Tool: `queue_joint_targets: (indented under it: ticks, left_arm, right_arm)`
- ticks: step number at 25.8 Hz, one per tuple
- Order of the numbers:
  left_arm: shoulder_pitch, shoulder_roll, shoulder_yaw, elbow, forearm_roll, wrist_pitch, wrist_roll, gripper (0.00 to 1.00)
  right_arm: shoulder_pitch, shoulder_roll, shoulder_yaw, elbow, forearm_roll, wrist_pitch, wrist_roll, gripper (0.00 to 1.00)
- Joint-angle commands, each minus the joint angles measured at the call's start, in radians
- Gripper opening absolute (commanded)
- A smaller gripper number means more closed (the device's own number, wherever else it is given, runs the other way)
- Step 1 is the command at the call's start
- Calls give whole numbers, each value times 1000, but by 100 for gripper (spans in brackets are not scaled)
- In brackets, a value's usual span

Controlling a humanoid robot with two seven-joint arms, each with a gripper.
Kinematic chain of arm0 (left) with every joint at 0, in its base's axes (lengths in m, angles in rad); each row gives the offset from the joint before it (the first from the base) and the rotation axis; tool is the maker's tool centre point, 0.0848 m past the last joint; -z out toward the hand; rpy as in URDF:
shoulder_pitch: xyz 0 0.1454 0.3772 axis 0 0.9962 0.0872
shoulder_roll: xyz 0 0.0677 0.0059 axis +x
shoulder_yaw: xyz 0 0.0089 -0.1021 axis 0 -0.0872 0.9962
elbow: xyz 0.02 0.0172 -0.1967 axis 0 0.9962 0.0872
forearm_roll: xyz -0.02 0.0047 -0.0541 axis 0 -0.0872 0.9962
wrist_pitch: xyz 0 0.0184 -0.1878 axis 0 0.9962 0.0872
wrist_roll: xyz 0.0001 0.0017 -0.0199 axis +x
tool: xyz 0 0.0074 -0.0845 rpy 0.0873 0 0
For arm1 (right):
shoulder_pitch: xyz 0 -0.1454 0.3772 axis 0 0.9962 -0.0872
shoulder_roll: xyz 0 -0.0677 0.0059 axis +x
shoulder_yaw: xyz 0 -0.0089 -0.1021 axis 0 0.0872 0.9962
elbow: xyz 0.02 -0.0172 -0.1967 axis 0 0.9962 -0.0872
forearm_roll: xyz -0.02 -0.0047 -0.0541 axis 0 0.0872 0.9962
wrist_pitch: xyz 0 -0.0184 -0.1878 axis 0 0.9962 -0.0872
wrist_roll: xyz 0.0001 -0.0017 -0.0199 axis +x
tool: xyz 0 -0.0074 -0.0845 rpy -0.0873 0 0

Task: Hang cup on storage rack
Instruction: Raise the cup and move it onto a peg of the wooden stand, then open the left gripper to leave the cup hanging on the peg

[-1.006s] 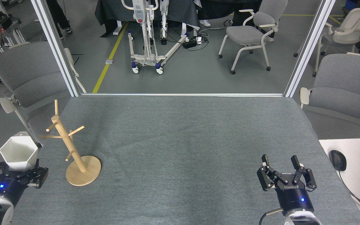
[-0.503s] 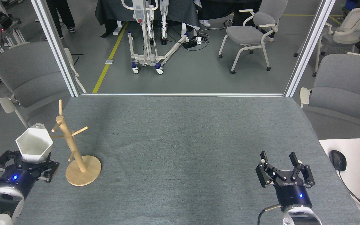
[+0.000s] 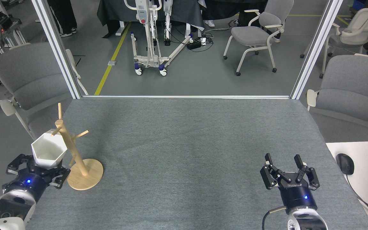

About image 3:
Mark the person's white shoe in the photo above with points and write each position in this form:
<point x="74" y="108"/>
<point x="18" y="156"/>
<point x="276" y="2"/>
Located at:
<point x="209" y="23"/>

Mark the silver aluminium post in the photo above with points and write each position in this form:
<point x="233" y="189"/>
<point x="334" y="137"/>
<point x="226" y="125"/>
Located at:
<point x="315" y="51"/>
<point x="57" y="51"/>

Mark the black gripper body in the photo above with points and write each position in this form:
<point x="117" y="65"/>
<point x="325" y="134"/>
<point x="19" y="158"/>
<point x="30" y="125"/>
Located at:
<point x="297" y="196"/>
<point x="30" y="183"/>

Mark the person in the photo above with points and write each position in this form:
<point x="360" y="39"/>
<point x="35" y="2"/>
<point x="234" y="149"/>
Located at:
<point x="64" y="16"/>

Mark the metal floor plate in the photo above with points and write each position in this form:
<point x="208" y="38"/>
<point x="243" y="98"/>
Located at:
<point x="112" y="63"/>

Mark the white mesh office chair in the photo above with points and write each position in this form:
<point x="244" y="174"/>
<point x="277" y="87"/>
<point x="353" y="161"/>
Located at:
<point x="353" y="32"/>

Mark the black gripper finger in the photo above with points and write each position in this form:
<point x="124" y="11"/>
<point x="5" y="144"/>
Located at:
<point x="270" y="175"/>
<point x="311" y="179"/>
<point x="19" y="164"/>
<point x="61" y="177"/>

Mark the grey chair with beige armrests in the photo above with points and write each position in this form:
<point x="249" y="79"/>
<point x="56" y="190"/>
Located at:
<point x="353" y="86"/>
<point x="30" y="80"/>

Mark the black power strip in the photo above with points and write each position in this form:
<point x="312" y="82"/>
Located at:
<point x="194" y="44"/>

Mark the grey chair on castors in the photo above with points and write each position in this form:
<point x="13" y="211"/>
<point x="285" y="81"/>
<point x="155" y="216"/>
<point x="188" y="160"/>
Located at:
<point x="251" y="33"/>

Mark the white desk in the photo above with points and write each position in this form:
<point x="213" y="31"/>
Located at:
<point x="367" y="159"/>

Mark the silver aluminium rail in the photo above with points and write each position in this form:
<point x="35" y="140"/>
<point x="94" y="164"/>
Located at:
<point x="187" y="96"/>

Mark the wooden cup rack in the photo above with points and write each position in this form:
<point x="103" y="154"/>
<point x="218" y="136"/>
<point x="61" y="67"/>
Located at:
<point x="85" y="175"/>

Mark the white stand on wheels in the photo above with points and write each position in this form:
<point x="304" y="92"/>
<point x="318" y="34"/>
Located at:
<point x="149" y="57"/>

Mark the dark table cloth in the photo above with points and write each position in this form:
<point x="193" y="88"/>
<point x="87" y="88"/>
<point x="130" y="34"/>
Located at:
<point x="113" y="12"/>

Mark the white hexagonal cup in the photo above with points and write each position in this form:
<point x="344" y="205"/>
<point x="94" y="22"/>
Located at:
<point x="48" y="153"/>

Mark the black computer mouse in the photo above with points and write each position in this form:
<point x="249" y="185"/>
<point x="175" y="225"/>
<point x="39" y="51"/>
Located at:
<point x="345" y="163"/>

